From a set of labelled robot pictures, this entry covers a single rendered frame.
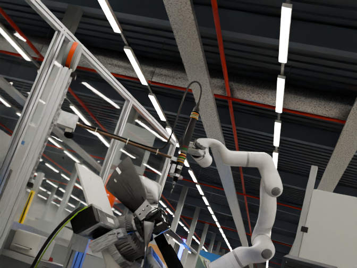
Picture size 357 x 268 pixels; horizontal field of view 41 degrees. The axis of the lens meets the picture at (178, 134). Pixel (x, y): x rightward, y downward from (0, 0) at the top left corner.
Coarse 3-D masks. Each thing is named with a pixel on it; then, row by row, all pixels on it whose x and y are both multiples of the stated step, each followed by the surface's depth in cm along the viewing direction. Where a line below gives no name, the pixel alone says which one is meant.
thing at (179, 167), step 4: (196, 108) 262; (196, 112) 265; (176, 164) 254; (180, 164) 253; (176, 168) 253; (180, 168) 252; (176, 172) 252; (180, 172) 253; (172, 180) 252; (176, 180) 251
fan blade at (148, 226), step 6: (144, 222) 203; (150, 222) 213; (144, 228) 202; (150, 228) 213; (144, 234) 202; (150, 234) 214; (144, 240) 201; (144, 246) 202; (144, 252) 202; (144, 258) 203
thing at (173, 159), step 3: (171, 159) 253; (174, 159) 253; (171, 162) 252; (174, 162) 252; (174, 165) 252; (171, 168) 253; (174, 168) 252; (171, 171) 251; (171, 174) 251; (174, 174) 250; (177, 174) 250; (180, 177) 250
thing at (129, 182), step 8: (128, 160) 230; (120, 168) 225; (128, 168) 228; (112, 176) 220; (120, 176) 224; (128, 176) 227; (136, 176) 231; (112, 184) 219; (120, 184) 223; (128, 184) 226; (136, 184) 230; (112, 192) 219; (120, 192) 223; (128, 192) 226; (136, 192) 229; (144, 192) 233; (120, 200) 223; (128, 200) 226; (136, 200) 229; (144, 200) 232; (128, 208) 227; (136, 208) 229
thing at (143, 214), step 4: (144, 204) 233; (148, 204) 234; (140, 208) 232; (144, 208) 233; (148, 208) 235; (136, 212) 230; (140, 212) 232; (144, 212) 233; (148, 212) 234; (140, 216) 232; (144, 216) 233; (140, 220) 232
